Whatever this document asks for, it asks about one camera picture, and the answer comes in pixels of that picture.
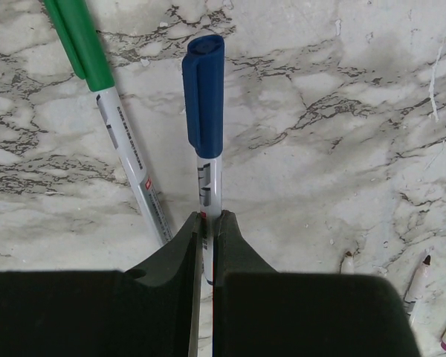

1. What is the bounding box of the yellow white pen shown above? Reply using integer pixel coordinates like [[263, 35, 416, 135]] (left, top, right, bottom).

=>
[[340, 251, 355, 274]]

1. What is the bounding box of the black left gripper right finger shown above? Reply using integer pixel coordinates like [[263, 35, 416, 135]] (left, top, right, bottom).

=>
[[213, 211, 419, 356]]

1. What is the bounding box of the blue white pen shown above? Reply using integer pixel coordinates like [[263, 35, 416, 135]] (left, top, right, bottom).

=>
[[197, 156, 222, 285]]

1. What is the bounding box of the red white pen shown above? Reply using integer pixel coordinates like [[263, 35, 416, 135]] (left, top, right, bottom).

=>
[[403, 254, 431, 326]]

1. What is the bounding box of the blue pen cap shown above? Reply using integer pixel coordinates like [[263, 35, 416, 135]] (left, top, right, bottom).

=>
[[182, 35, 225, 159]]

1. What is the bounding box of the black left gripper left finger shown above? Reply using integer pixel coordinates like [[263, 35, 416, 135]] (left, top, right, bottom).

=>
[[0, 213, 201, 356]]

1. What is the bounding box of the green pen cap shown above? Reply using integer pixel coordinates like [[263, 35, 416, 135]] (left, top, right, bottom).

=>
[[44, 0, 114, 92]]

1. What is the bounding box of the green white pen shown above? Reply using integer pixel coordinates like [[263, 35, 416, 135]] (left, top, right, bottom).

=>
[[96, 87, 173, 245]]

